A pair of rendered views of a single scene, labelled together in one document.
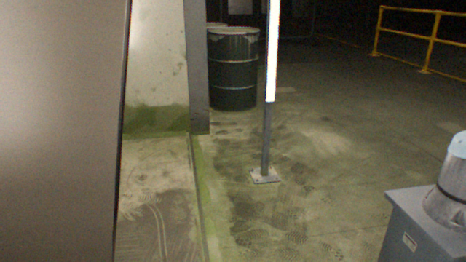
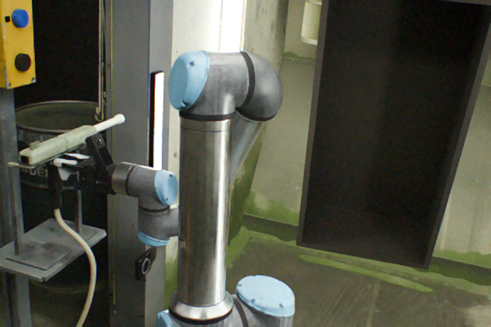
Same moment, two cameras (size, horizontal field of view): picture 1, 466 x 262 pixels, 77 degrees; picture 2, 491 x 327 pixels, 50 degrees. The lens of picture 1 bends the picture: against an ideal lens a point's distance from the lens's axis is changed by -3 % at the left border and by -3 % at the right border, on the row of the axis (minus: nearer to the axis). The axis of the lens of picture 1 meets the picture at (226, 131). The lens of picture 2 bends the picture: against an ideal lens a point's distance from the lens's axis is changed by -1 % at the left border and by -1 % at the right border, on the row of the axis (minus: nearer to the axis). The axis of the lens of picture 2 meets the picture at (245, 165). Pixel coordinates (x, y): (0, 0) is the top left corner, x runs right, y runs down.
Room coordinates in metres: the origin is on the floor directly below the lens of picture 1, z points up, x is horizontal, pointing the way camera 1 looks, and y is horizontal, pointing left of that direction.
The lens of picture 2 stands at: (1.17, -1.78, 1.65)
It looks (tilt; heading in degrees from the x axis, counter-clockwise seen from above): 20 degrees down; 117
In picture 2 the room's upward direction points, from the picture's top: 5 degrees clockwise
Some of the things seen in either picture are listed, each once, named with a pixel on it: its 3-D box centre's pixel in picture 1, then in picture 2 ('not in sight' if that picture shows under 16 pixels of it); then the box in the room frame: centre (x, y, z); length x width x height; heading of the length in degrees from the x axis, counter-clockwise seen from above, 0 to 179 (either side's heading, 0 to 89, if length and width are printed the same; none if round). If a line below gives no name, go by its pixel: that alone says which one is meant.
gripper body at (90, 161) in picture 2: not in sight; (100, 175); (0.18, -0.71, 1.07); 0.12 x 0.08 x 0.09; 9
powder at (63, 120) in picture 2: not in sight; (68, 117); (-0.82, 0.14, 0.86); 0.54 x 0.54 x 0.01
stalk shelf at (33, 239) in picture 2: not in sight; (48, 246); (-0.01, -0.74, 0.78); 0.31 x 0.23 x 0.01; 99
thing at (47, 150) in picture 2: not in sight; (80, 160); (0.01, -0.62, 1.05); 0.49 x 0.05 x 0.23; 99
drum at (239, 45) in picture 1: (233, 69); not in sight; (3.47, -0.09, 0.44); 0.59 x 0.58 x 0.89; 24
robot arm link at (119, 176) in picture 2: not in sight; (126, 178); (0.26, -0.69, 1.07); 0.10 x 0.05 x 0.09; 99
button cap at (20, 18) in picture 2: not in sight; (20, 18); (-0.06, -0.75, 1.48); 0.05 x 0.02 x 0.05; 99
